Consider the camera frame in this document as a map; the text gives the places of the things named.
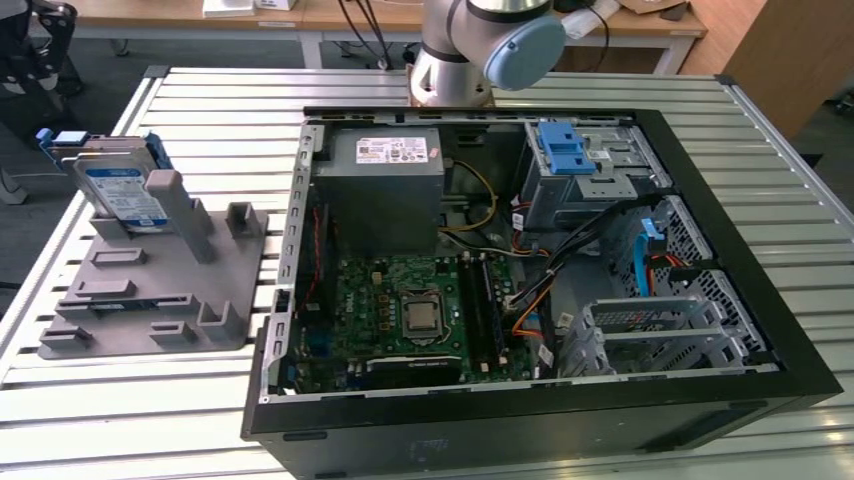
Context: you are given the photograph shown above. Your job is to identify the hard disk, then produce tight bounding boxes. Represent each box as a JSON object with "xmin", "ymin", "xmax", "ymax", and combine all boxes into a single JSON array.
[{"xmin": 37, "ymin": 128, "xmax": 176, "ymax": 234}]

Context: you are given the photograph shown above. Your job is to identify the grey metal disk bay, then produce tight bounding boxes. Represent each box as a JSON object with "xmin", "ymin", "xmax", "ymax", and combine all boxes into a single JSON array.
[{"xmin": 556, "ymin": 294, "xmax": 768, "ymax": 379}]

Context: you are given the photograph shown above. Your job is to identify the white floor stand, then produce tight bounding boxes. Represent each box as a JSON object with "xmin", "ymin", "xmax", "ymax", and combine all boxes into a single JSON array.
[{"xmin": 0, "ymin": 167, "xmax": 29, "ymax": 205}]

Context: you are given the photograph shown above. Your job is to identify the grey parts rack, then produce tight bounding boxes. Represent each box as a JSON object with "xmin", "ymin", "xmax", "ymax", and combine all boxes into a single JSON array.
[{"xmin": 35, "ymin": 169, "xmax": 272, "ymax": 359}]

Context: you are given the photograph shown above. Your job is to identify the grey power supply unit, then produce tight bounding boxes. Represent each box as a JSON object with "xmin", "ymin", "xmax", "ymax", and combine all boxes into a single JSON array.
[{"xmin": 310, "ymin": 124, "xmax": 446, "ymax": 259}]

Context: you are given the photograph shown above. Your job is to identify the green motherboard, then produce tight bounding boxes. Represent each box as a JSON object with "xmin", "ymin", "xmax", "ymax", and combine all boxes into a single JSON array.
[{"xmin": 292, "ymin": 252, "xmax": 534, "ymax": 396}]

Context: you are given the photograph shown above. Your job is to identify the CPU socket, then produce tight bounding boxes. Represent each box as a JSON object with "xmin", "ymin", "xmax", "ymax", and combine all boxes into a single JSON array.
[{"xmin": 396, "ymin": 288, "xmax": 449, "ymax": 349}]

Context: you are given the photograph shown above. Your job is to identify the silver CPU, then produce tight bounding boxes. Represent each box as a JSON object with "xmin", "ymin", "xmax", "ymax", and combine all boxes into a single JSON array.
[{"xmin": 402, "ymin": 301, "xmax": 441, "ymax": 335}]

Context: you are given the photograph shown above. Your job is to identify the blue plastic drive latch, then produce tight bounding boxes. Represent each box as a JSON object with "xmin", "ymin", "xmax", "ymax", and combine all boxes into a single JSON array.
[{"xmin": 536, "ymin": 122, "xmax": 599, "ymax": 176}]

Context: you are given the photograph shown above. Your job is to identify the white crumpled cloth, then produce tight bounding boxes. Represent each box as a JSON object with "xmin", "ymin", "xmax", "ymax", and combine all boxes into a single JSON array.
[{"xmin": 557, "ymin": 0, "xmax": 623, "ymax": 40}]

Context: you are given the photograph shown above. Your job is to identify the black graphics card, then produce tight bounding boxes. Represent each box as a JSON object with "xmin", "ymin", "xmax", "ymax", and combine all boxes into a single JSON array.
[{"xmin": 358, "ymin": 352, "xmax": 465, "ymax": 389}]

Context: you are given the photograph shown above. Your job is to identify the dark RAM stick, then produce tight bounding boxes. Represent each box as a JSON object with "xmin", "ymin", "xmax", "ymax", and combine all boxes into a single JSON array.
[{"xmin": 478, "ymin": 255, "xmax": 506, "ymax": 365}]

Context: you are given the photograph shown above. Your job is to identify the grey optical drive cage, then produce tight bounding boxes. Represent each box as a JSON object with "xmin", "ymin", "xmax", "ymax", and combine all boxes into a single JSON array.
[{"xmin": 518, "ymin": 119, "xmax": 672, "ymax": 234}]

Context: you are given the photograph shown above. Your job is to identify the brown cardboard piece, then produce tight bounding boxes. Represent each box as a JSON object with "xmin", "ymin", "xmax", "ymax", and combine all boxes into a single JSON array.
[{"xmin": 617, "ymin": 0, "xmax": 688, "ymax": 22}]

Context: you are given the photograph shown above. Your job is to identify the black open PC case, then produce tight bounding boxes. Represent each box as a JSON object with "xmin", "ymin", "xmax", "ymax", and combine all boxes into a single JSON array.
[{"xmin": 238, "ymin": 105, "xmax": 845, "ymax": 480}]

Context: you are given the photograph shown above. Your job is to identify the wooden cabinet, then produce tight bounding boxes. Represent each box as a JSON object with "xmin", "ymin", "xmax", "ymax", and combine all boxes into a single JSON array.
[{"xmin": 683, "ymin": 0, "xmax": 854, "ymax": 141}]

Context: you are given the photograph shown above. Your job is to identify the wooden desk white frame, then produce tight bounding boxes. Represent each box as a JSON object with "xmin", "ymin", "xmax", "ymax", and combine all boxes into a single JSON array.
[
  {"xmin": 73, "ymin": 0, "xmax": 314, "ymax": 69},
  {"xmin": 298, "ymin": 0, "xmax": 709, "ymax": 76}
]

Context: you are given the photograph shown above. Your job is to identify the black hanging cables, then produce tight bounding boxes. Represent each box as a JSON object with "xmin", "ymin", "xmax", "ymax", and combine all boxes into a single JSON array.
[{"xmin": 336, "ymin": 0, "xmax": 394, "ymax": 69}]

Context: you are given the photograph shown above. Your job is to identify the thin red wire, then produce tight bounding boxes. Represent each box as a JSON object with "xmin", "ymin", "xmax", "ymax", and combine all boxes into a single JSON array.
[{"xmin": 302, "ymin": 203, "xmax": 333, "ymax": 312}]

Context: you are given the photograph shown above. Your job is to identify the yellow power wire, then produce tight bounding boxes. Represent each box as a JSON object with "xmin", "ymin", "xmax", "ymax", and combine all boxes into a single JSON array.
[{"xmin": 438, "ymin": 158, "xmax": 500, "ymax": 234}]

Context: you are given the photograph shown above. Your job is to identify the red data wire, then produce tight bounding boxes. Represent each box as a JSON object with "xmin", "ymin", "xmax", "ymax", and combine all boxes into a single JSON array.
[{"xmin": 509, "ymin": 197, "xmax": 538, "ymax": 256}]

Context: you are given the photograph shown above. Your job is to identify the black wire bundle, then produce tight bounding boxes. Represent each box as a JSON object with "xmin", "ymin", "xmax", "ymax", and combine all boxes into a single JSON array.
[{"xmin": 516, "ymin": 192, "xmax": 661, "ymax": 314}]

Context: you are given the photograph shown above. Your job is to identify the orange wire bundle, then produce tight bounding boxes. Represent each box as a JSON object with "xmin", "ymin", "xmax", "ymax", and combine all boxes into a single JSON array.
[{"xmin": 510, "ymin": 303, "xmax": 542, "ymax": 342}]

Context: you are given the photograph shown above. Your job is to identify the flat blue data wire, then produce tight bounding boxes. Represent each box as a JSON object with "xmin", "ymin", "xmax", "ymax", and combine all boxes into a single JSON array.
[{"xmin": 637, "ymin": 217, "xmax": 663, "ymax": 301}]

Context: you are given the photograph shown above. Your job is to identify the power wire with black plug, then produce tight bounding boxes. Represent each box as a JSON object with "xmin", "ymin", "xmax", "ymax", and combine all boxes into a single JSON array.
[{"xmin": 649, "ymin": 253, "xmax": 716, "ymax": 282}]

